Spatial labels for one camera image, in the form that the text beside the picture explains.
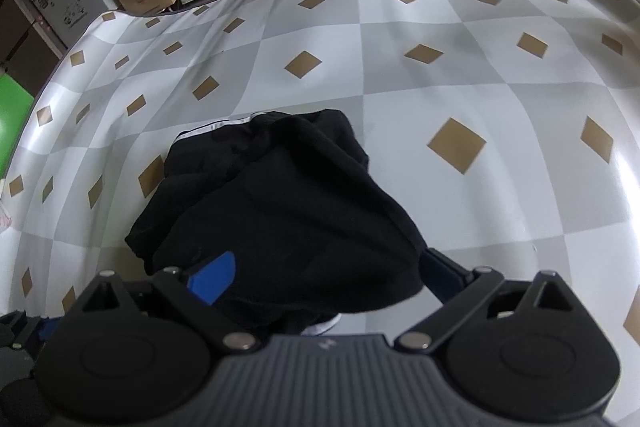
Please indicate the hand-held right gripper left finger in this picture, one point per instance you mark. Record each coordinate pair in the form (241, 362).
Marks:
(215, 277)

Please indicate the black t-shirt with red print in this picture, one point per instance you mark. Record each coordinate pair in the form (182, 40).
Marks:
(290, 207)

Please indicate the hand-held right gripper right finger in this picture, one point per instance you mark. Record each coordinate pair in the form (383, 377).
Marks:
(442, 277)

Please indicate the small crumpled plastic bag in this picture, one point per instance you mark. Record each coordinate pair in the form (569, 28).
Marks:
(5, 214)

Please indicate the grey refrigerator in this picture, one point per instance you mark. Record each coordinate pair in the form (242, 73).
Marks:
(20, 17)

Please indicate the green plastic chair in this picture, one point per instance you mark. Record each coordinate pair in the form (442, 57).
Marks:
(12, 122)

